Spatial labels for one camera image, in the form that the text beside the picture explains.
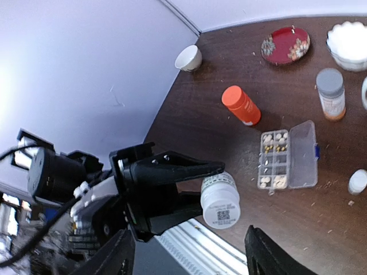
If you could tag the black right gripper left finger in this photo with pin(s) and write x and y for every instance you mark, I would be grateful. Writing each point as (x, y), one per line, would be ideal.
(116, 256)

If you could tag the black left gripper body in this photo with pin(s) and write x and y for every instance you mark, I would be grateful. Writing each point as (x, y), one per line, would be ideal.
(59, 178)

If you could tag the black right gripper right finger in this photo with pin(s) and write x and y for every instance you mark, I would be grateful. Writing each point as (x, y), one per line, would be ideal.
(265, 256)

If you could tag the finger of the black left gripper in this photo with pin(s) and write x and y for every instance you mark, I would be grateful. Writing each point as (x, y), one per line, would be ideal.
(171, 167)
(175, 210)

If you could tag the small white dropper bottle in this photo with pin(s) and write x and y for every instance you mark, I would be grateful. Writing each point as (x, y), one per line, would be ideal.
(220, 201)

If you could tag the orange pill bottle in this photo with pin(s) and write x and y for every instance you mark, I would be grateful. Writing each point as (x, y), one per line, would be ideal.
(240, 104)

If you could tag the clear plastic pill organizer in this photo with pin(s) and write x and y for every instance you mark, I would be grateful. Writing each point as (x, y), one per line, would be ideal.
(288, 158)

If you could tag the small white pill bottle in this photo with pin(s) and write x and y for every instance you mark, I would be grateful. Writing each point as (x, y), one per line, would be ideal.
(357, 182)

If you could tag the grey cap pill bottle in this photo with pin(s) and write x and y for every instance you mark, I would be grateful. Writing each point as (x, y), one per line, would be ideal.
(330, 86)

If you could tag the white ceramic bowl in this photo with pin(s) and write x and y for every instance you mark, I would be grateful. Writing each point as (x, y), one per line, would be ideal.
(190, 59)

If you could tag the red floral plate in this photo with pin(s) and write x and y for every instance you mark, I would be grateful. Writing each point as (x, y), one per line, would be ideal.
(285, 45)

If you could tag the floral mug yellow inside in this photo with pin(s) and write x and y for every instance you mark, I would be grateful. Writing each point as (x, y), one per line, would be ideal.
(363, 93)

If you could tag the white scalloped bowl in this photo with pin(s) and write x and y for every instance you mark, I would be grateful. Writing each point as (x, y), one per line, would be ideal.
(346, 43)

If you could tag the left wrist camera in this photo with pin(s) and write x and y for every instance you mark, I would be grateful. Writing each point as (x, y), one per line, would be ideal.
(97, 216)

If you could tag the aluminium front rail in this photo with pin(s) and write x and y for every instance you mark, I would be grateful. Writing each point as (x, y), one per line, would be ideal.
(200, 251)

